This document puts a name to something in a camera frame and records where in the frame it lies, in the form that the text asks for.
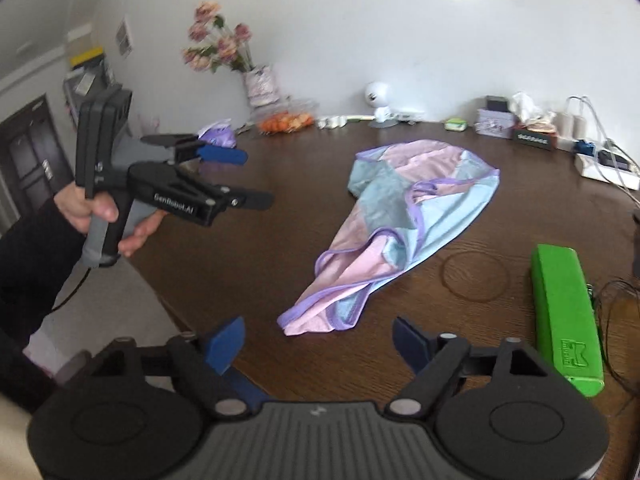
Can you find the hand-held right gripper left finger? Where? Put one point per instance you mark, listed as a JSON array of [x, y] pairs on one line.
[[227, 342]]

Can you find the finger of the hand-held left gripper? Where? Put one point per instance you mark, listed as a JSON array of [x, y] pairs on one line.
[[222, 156], [252, 201]]

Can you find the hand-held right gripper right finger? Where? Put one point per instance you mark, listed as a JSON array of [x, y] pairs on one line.
[[407, 344]]

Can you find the pastel blue pink shirt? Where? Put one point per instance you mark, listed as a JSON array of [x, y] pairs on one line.
[[400, 210]]

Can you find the person's left forearm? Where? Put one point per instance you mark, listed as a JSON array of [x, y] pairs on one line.
[[35, 260]]

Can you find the person's left hand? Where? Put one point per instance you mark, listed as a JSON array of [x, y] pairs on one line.
[[75, 207]]

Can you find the purple tissue pack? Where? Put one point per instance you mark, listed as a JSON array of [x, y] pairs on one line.
[[219, 135]]

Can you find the grey shelf unit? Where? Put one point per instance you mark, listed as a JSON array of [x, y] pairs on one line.
[[82, 90]]

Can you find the clear plastic fruit container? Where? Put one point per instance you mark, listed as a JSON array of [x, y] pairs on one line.
[[285, 121]]

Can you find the dark wooden door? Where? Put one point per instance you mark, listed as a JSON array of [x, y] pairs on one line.
[[30, 155]]

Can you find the white purple vase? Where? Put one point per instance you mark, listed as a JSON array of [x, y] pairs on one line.
[[261, 85]]

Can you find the yellow topped box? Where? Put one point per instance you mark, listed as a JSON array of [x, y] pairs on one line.
[[85, 47]]

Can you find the white plastic clip gadget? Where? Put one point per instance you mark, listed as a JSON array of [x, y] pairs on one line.
[[331, 122]]

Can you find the dried pink flowers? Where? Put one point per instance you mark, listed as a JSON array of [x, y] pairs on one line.
[[220, 40]]

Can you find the thin white green stick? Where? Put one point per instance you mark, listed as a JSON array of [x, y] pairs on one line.
[[360, 118]]

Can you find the green plastic case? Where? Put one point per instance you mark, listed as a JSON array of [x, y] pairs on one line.
[[562, 310]]

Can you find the white flat device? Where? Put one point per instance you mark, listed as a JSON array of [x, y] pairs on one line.
[[410, 115]]

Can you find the person's dark clothing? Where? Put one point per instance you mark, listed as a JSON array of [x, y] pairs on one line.
[[25, 375]]

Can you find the small green box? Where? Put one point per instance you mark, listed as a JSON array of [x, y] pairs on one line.
[[455, 124]]

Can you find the printed tin box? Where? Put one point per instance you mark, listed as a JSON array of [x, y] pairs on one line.
[[495, 124]]

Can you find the dark box with green label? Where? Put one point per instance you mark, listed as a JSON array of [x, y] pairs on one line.
[[531, 140]]

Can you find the white power strip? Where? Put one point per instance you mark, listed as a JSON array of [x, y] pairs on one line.
[[590, 166]]

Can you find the black charger block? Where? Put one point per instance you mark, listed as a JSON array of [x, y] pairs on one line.
[[497, 103]]

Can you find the crumpled colourful wrapper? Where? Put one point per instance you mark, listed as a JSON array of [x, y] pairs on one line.
[[542, 122]]

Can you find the blue plug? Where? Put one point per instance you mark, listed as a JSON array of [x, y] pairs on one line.
[[585, 148]]

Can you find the crumpled white tissue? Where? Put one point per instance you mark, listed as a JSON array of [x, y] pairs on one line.
[[525, 105]]

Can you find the white power adapter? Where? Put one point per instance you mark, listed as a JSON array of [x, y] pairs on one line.
[[564, 122], [580, 120]]

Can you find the black plug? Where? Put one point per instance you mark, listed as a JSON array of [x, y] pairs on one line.
[[614, 160]]

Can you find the wall notice paper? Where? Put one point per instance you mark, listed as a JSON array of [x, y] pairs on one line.
[[124, 37]]

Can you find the white round-headed camera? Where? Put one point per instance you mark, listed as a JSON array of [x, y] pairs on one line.
[[378, 96]]

